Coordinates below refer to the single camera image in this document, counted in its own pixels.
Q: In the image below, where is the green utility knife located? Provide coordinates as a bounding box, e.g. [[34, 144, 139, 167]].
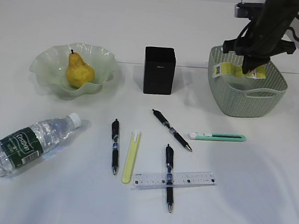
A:
[[188, 132, 246, 142]]

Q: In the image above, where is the black pen left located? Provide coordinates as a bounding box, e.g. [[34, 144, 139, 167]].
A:
[[111, 119, 120, 175]]

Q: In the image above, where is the black square pen holder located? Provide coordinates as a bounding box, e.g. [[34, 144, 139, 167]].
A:
[[143, 46, 176, 95]]

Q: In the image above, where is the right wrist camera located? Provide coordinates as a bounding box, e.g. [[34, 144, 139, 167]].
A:
[[234, 2, 264, 20]]

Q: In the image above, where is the yellow pear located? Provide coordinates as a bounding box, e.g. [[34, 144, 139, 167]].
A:
[[65, 50, 95, 88]]

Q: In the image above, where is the yellow waste paper package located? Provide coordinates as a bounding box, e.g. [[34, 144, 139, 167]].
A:
[[212, 62, 266, 80]]

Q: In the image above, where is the black pen upper middle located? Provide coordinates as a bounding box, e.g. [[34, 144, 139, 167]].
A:
[[152, 109, 192, 152]]

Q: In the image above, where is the clear plastic water bottle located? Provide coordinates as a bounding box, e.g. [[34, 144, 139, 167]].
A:
[[0, 113, 82, 178]]

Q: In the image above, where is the black pen on ruler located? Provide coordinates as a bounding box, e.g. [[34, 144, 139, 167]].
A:
[[165, 144, 174, 213]]

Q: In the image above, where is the green wavy glass plate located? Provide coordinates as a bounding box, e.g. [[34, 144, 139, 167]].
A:
[[30, 42, 119, 98]]

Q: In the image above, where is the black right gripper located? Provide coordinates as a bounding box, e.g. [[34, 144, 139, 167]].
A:
[[223, 0, 299, 74]]

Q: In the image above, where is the green plastic woven basket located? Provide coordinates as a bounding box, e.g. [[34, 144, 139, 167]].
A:
[[207, 46, 288, 118]]

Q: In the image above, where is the yellow utility knife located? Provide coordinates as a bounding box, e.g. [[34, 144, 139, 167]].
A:
[[121, 130, 141, 184]]

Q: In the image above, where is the clear plastic ruler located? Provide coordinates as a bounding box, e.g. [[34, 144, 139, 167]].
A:
[[131, 171, 216, 190]]

